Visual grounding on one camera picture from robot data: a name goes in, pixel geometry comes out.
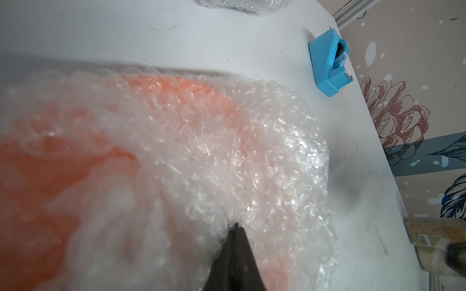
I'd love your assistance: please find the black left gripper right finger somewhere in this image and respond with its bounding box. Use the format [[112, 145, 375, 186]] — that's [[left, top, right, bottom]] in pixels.
[[234, 223, 266, 291]]

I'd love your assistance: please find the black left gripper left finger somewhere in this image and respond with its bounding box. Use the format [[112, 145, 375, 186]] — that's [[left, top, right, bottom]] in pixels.
[[203, 229, 234, 291]]

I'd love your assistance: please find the clear bubble wrap sheet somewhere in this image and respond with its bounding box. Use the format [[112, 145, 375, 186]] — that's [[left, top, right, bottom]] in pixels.
[[196, 0, 292, 15], [0, 67, 339, 291]]

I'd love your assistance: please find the orange plastic plate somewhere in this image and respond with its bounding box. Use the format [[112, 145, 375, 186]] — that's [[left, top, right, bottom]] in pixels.
[[0, 72, 292, 291]]

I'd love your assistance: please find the blue tape dispenser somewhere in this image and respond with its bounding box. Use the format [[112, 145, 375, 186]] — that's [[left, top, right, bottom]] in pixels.
[[308, 29, 354, 97]]

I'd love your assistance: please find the brown spice jar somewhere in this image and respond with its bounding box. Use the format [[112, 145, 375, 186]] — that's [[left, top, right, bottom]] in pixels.
[[404, 217, 466, 247]]

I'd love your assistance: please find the black lid spice jar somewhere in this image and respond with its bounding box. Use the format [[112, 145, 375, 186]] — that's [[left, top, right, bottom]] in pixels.
[[415, 242, 466, 278]]

